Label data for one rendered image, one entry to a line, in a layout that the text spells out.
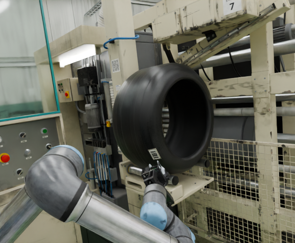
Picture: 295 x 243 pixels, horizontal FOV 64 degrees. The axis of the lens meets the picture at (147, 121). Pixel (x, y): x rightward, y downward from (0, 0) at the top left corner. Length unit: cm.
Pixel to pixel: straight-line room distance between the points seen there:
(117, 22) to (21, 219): 110
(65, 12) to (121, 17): 963
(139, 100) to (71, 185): 60
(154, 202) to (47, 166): 32
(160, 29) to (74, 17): 968
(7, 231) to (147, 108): 65
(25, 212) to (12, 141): 80
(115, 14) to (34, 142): 87
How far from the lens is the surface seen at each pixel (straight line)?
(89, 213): 57
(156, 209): 70
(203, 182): 140
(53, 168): 58
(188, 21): 143
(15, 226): 78
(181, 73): 119
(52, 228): 165
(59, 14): 1097
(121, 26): 147
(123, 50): 144
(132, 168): 138
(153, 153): 107
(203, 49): 151
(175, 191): 120
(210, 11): 136
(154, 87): 107
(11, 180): 153
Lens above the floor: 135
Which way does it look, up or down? 8 degrees down
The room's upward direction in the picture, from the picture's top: 7 degrees counter-clockwise
